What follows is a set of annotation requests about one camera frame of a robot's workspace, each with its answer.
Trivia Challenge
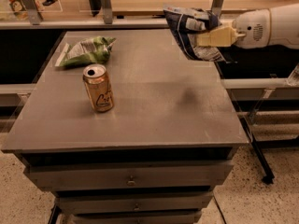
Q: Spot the small black object on shelf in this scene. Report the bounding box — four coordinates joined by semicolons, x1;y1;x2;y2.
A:
43;0;56;7

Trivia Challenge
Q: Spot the cabinet drawer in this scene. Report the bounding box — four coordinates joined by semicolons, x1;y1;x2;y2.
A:
25;161;233;191
56;191;211;214
71;210;201;224

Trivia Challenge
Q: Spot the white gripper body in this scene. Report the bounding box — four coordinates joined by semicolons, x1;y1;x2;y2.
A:
232;9;271;49

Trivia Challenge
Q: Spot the top cabinet drawer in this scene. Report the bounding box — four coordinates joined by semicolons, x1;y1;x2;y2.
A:
25;161;233;191

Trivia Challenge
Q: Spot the green chip bag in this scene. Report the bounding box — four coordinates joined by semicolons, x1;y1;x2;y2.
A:
55;36;116;68

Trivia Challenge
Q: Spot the orange package on shelf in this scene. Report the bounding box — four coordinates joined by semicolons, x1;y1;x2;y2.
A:
0;0;43;24

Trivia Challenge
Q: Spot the black metal table leg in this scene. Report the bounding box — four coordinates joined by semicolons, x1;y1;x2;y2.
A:
240;118;275;185

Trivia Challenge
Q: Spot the grey drawer cabinet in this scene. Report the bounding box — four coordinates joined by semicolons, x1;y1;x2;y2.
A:
0;28;249;224

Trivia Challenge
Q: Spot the blue chip bag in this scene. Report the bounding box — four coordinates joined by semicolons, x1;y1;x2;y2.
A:
164;5;225;62

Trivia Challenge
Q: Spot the bottom cabinet drawer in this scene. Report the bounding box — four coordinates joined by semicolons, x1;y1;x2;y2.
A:
71;210;201;224

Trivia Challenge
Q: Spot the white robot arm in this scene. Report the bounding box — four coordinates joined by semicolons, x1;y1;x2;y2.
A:
196;4;299;49

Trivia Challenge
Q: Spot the middle cabinet drawer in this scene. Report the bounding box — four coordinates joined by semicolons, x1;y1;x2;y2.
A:
56;191;211;214

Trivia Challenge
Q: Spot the gold soda can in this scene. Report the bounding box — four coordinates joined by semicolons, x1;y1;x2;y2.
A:
83;63;114;112

